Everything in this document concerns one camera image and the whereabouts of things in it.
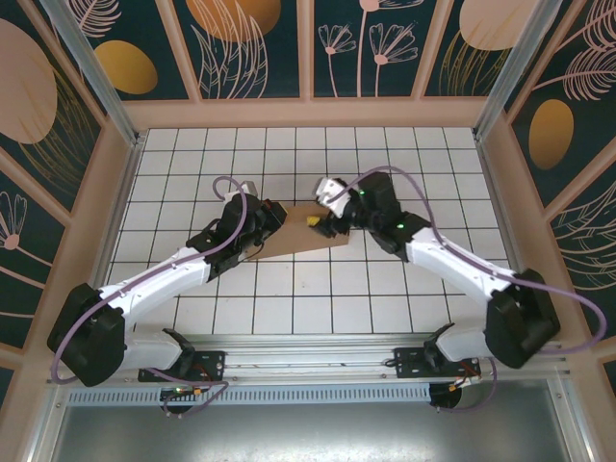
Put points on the brown cardboard box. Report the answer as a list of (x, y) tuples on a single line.
[(298, 236)]

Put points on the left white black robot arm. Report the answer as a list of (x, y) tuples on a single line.
[(154, 284)]

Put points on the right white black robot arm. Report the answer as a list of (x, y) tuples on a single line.
[(457, 260)]

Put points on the yellow power connector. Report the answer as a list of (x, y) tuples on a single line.
[(197, 392), (454, 386)]

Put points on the small circuit board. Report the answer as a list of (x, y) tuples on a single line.
[(180, 390)]

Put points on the grey metal sheet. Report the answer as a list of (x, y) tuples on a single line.
[(308, 433)]

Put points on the aluminium mounting rail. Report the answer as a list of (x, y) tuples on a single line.
[(308, 353)]

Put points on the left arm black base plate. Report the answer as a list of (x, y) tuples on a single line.
[(212, 361)]

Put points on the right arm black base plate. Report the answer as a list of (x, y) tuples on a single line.
[(409, 361)]

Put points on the aluminium corner post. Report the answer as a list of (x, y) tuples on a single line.
[(517, 72), (102, 86)]

